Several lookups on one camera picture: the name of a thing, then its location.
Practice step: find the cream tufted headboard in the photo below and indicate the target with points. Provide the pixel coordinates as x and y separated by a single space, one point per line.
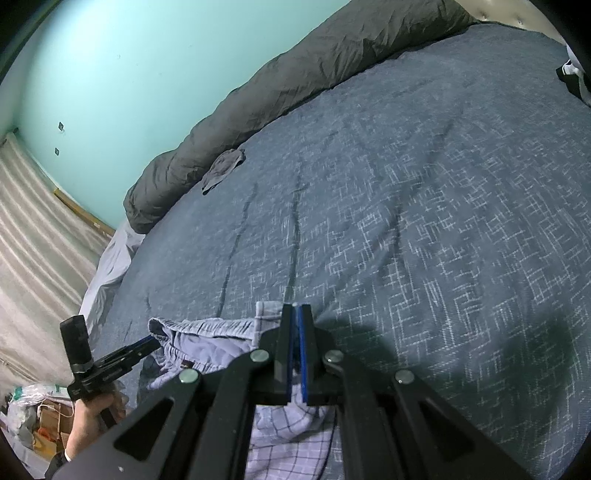
508 11

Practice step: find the wooden trim strip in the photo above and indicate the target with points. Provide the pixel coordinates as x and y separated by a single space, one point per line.
83 212

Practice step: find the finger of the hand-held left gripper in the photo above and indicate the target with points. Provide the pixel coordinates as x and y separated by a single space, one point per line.
138 347

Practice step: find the crumpled blue-grey underwear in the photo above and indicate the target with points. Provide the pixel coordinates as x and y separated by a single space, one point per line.
224 166

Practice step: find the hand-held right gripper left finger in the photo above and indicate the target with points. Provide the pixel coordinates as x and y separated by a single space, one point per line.
281 350

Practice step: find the light blue plaid shorts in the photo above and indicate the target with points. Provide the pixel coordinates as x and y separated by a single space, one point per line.
207 337

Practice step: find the light grey sheet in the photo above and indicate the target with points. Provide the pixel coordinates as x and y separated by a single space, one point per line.
111 263

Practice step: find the clear plastic bag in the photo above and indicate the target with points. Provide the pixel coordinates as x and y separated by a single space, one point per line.
27 397

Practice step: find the person's left hand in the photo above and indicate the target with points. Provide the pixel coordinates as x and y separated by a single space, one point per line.
87 420

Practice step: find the cardboard box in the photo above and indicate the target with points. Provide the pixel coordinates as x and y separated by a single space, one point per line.
51 417

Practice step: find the rolled dark grey duvet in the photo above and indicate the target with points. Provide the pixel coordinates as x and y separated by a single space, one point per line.
277 78

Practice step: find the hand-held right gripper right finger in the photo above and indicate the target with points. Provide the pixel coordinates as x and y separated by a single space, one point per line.
302 360

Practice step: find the stack of folded clothes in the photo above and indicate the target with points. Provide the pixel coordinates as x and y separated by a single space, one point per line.
572 76

